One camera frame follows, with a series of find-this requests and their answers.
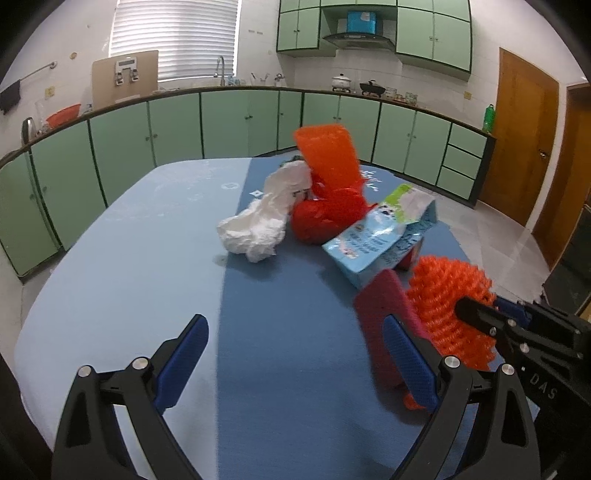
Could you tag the blue box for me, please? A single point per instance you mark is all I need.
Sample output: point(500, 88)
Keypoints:
point(361, 22)

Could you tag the magenta scouring pad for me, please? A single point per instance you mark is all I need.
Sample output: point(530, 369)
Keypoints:
point(374, 314)

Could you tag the green kitchen cabinets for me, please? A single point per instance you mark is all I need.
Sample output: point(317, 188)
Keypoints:
point(180, 129)
point(425, 32)

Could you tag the glass jar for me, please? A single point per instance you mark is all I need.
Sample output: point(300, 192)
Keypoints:
point(391, 93)
point(412, 98)

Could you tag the dark hanging towel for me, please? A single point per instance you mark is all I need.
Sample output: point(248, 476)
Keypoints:
point(9, 97)

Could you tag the green upper kitchen cabinets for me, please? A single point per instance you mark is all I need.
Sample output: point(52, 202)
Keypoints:
point(425, 32)

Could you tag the green lower kitchen cabinets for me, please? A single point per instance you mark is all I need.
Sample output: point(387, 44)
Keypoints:
point(180, 129)

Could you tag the white window blind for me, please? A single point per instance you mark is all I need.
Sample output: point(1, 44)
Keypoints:
point(184, 37)

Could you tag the red plastic bag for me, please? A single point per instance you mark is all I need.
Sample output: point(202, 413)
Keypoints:
point(318, 217)

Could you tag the white cooking pot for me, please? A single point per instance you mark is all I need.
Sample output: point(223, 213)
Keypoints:
point(341, 82)

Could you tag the red plastic basin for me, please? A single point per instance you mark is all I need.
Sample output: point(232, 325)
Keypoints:
point(64, 115)

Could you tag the metal kettle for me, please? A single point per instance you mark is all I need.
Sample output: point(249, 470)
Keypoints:
point(28, 129)

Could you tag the green plastic bottle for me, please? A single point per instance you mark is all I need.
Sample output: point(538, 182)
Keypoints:
point(489, 120)

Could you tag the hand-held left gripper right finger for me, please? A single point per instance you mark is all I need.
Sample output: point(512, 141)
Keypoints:
point(408, 364)

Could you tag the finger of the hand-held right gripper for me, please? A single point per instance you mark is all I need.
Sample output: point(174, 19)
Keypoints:
point(512, 311)
point(480, 318)

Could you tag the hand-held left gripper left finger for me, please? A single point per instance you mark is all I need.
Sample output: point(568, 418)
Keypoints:
point(182, 364)

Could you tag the cardboard box on counter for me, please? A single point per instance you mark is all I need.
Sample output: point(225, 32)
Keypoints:
point(104, 83)

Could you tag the wooden door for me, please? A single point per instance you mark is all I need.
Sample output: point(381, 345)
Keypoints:
point(521, 138)
point(572, 184)

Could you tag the light blue milk carton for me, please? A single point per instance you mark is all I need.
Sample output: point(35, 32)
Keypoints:
point(369, 244)

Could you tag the blue printed tablecloth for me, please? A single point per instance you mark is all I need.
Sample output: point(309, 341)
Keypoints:
point(277, 314)

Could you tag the crumpled white paper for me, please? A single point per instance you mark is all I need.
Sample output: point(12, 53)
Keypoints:
point(258, 221)

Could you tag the utensil rack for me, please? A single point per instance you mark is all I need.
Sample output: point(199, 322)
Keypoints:
point(261, 79)

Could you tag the black wok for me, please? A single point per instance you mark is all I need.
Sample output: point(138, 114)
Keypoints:
point(371, 87)

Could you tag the round orange foam net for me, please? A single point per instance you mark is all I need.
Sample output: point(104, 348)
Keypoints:
point(438, 300)

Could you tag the metal faucet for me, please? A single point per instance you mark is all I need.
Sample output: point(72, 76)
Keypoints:
point(221, 64)

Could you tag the white clip holder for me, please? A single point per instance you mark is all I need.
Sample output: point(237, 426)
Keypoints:
point(126, 64)

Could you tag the range hood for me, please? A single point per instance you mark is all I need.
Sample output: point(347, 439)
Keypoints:
point(360, 42)

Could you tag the metal wall rail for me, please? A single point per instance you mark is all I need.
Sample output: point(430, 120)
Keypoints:
point(39, 71)

